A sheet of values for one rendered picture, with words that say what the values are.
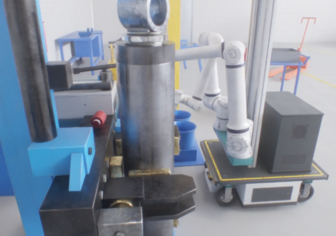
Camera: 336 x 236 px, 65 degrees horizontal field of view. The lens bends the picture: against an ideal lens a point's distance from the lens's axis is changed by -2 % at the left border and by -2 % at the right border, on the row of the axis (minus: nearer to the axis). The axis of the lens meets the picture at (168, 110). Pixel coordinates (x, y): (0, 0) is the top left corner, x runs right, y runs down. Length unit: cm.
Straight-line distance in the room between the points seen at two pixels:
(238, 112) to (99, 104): 90
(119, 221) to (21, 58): 55
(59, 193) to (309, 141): 192
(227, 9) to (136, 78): 1140
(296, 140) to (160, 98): 154
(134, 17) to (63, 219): 64
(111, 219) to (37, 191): 44
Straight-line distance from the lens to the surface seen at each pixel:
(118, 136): 133
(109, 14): 1176
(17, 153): 115
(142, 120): 96
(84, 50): 798
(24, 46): 87
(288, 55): 410
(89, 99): 137
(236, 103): 179
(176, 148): 133
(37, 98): 90
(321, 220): 259
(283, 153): 231
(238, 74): 174
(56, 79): 110
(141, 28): 94
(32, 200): 126
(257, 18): 229
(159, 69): 91
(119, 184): 101
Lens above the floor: 160
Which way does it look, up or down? 22 degrees down
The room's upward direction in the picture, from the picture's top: straight up
